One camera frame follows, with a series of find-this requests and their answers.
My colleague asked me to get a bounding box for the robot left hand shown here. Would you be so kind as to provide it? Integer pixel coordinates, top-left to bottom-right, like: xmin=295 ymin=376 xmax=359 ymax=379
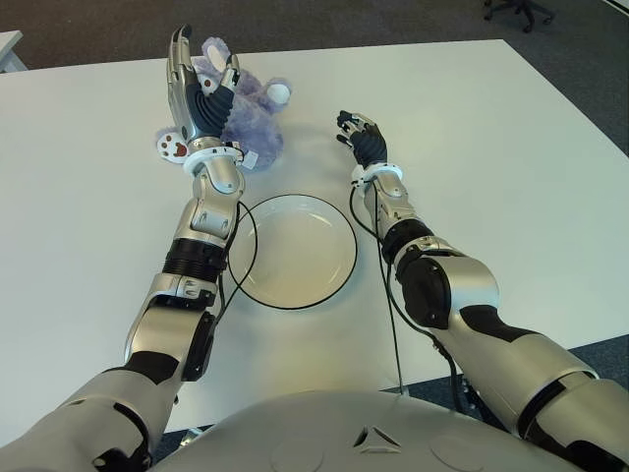
xmin=165 ymin=24 xmax=243 ymax=148

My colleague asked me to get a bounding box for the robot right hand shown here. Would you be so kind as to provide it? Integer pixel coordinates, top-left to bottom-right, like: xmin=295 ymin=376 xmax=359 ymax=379
xmin=335 ymin=109 xmax=389 ymax=171

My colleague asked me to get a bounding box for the purple plush bunny doll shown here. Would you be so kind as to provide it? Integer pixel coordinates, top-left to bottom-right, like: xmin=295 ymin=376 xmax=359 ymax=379
xmin=155 ymin=36 xmax=294 ymax=173

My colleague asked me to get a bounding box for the white plate black rim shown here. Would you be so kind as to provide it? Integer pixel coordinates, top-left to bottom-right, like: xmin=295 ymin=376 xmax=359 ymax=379
xmin=226 ymin=194 xmax=359 ymax=310

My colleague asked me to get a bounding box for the black office chair base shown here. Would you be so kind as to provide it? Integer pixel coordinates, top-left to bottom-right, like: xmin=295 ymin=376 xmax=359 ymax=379
xmin=483 ymin=0 xmax=555 ymax=34

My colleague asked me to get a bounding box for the silver robot torso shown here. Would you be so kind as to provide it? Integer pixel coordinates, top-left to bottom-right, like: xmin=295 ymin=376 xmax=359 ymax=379
xmin=146 ymin=390 xmax=581 ymax=472

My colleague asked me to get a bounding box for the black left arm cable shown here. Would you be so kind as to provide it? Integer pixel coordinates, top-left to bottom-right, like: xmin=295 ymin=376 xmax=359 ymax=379
xmin=213 ymin=201 xmax=259 ymax=325

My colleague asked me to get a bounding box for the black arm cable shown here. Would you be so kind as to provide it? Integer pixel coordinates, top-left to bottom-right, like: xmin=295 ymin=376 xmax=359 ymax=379
xmin=213 ymin=201 xmax=259 ymax=325
xmin=348 ymin=186 xmax=409 ymax=397

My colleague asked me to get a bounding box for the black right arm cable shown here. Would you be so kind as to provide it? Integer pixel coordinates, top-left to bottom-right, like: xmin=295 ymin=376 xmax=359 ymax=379
xmin=348 ymin=186 xmax=409 ymax=397

